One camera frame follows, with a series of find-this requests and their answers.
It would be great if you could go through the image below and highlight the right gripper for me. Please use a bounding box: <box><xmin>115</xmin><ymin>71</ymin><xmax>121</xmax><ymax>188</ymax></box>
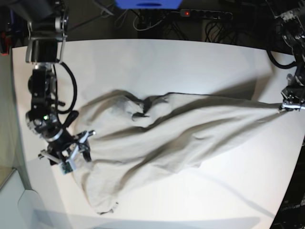
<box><xmin>38</xmin><ymin>130</ymin><xmax>96</xmax><ymax>171</ymax></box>

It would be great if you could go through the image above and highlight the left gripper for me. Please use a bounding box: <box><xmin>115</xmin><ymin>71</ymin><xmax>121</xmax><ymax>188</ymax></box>
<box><xmin>279</xmin><ymin>87</ymin><xmax>305</xmax><ymax>112</ymax></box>

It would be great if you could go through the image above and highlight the beige t-shirt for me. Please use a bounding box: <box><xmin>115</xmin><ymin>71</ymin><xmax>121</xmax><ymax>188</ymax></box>
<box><xmin>73</xmin><ymin>91</ymin><xmax>283</xmax><ymax>214</ymax></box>

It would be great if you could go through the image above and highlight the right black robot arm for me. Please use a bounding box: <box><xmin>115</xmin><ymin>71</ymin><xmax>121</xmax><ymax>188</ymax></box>
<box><xmin>7</xmin><ymin>0</ymin><xmax>95</xmax><ymax>174</ymax></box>

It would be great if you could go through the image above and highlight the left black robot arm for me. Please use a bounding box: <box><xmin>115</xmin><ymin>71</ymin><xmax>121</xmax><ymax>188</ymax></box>
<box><xmin>266</xmin><ymin>0</ymin><xmax>305</xmax><ymax>112</ymax></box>

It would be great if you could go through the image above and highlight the black power strip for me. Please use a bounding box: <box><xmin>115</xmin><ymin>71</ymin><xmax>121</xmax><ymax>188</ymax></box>
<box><xmin>179</xmin><ymin>9</ymin><xmax>233</xmax><ymax>21</ymax></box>

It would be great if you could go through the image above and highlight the red and blue clamp tool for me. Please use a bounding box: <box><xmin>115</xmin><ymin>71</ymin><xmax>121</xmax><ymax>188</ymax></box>
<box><xmin>0</xmin><ymin>14</ymin><xmax>18</xmax><ymax>55</ymax></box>

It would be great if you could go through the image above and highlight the blue plastic bin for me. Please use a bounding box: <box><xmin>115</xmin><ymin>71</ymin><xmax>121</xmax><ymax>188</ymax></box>
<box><xmin>115</xmin><ymin>0</ymin><xmax>182</xmax><ymax>10</ymax></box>

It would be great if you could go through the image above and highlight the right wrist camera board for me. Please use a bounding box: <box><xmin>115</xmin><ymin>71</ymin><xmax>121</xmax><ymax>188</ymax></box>
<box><xmin>59</xmin><ymin>162</ymin><xmax>73</xmax><ymax>175</ymax></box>

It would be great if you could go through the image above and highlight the white cable on floor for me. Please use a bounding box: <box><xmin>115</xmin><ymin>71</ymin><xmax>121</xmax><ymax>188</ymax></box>
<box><xmin>132</xmin><ymin>14</ymin><xmax>165</xmax><ymax>31</ymax></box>

